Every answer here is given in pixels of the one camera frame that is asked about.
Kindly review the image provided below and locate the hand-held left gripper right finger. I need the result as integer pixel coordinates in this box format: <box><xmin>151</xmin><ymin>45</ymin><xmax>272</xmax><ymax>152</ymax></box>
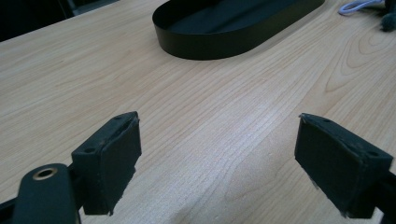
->
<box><xmin>294</xmin><ymin>113</ymin><xmax>394</xmax><ymax>219</ymax></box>

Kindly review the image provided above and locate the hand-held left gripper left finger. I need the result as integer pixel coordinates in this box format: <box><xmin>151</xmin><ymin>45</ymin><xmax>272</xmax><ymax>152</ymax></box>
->
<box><xmin>71</xmin><ymin>111</ymin><xmax>143</xmax><ymax>217</ymax></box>

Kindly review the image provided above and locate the dark fuzzy object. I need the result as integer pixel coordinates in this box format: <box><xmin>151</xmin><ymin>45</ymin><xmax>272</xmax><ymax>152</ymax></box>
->
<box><xmin>380</xmin><ymin>0</ymin><xmax>396</xmax><ymax>33</ymax></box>

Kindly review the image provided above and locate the black oval tray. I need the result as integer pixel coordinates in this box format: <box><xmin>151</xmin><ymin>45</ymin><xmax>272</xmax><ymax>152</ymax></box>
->
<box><xmin>151</xmin><ymin>0</ymin><xmax>326</xmax><ymax>61</ymax></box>

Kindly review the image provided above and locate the white cable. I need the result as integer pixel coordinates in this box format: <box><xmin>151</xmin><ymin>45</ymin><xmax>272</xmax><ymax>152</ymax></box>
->
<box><xmin>338</xmin><ymin>0</ymin><xmax>385</xmax><ymax>16</ymax></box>

